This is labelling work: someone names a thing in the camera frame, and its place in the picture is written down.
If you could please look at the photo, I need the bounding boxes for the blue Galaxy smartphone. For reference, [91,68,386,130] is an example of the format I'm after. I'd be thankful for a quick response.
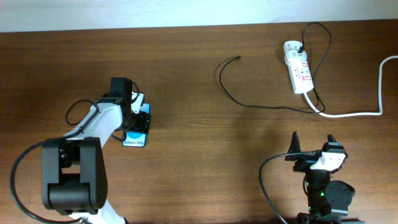
[122,103,151,147]

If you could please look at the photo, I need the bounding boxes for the black charger cable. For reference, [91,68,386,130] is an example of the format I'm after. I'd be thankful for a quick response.
[218,22,333,114]

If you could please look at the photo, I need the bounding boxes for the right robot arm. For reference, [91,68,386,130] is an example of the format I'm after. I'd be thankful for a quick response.
[285,132,355,223]

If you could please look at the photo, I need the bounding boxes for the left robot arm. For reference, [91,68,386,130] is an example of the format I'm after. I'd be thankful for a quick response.
[42,78,150,223]

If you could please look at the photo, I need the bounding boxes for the white charger plug adapter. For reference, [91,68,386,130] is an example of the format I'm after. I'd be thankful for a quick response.
[284,50,307,65]

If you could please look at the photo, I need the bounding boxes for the white power strip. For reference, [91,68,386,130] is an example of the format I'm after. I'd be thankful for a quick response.
[283,40,314,94]

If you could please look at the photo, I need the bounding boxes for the white power strip cord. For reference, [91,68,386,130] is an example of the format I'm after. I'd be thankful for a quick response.
[302,55,398,118]

